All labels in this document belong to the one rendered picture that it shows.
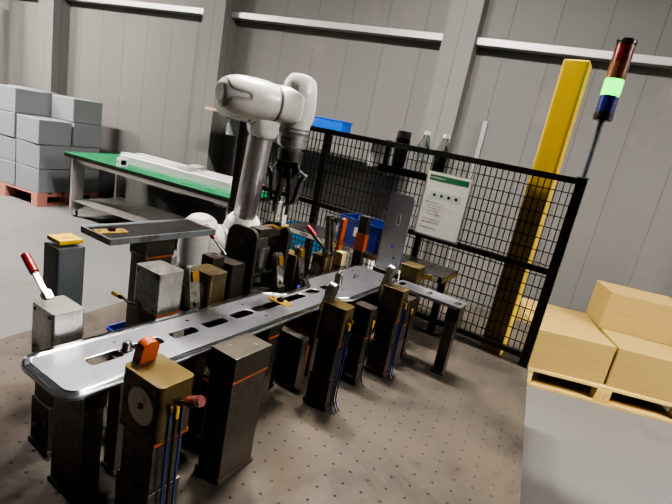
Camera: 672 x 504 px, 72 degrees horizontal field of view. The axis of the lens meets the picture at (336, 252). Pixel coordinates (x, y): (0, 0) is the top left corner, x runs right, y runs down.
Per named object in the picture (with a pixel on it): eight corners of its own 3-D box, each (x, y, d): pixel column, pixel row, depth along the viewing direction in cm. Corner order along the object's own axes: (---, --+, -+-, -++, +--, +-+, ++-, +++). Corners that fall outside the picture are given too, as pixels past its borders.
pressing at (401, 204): (397, 273, 203) (415, 197, 195) (374, 265, 209) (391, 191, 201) (397, 273, 204) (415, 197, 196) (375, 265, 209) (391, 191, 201)
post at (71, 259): (50, 407, 123) (57, 250, 112) (36, 395, 127) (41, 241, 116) (79, 397, 130) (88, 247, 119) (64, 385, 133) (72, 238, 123)
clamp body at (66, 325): (46, 460, 107) (52, 315, 98) (20, 436, 112) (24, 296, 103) (78, 446, 113) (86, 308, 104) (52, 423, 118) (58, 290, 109)
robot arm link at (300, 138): (302, 131, 133) (298, 152, 134) (314, 132, 141) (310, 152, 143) (273, 125, 135) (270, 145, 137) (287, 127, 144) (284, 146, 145)
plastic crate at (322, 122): (350, 134, 472) (353, 123, 469) (341, 133, 450) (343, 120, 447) (319, 128, 484) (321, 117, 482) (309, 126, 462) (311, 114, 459)
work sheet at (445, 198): (457, 245, 216) (474, 179, 209) (413, 232, 227) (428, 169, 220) (458, 244, 218) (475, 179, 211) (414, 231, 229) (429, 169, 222)
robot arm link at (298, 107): (301, 129, 145) (262, 122, 138) (309, 77, 141) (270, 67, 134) (318, 133, 137) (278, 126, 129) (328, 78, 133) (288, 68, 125)
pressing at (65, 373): (73, 413, 81) (73, 405, 80) (10, 361, 92) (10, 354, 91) (401, 282, 196) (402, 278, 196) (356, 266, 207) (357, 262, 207)
